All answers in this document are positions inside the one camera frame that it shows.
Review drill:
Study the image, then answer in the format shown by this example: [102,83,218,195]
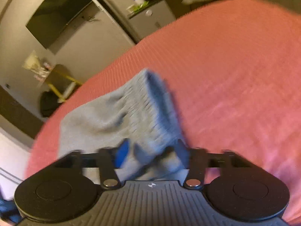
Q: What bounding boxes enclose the dark wooden door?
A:
[0,84,46,140]

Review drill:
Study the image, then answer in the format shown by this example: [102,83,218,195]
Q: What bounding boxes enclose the black wall television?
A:
[25,0,93,50]

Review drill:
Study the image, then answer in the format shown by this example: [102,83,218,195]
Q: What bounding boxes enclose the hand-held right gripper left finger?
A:
[56,139,121,190]

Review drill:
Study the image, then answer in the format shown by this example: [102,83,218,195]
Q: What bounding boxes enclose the grey pants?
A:
[57,68,191,182]

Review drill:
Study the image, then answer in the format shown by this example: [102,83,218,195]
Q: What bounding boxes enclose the wall socket with cable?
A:
[81,14,97,24]

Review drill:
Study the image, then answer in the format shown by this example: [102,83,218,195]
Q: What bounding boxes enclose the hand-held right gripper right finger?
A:
[173,139,254,190]

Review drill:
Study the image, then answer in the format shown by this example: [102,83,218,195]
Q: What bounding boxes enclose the green packet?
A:
[132,1,149,12]

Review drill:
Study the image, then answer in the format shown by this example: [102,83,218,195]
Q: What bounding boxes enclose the pink ribbed blanket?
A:
[24,0,301,226]

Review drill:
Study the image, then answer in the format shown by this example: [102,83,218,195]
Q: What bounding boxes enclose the black bag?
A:
[39,90,62,118]

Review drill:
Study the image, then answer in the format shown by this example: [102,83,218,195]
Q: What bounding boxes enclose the grey bedside cabinet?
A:
[128,0,177,41]

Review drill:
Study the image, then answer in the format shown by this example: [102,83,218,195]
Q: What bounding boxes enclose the dark cloth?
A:
[0,197,18,225]

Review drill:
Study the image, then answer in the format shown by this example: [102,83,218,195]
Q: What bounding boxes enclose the cream wrapped flower bouquet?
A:
[22,50,48,81]

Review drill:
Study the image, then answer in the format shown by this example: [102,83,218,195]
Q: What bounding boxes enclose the yellow side table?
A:
[44,63,83,103]

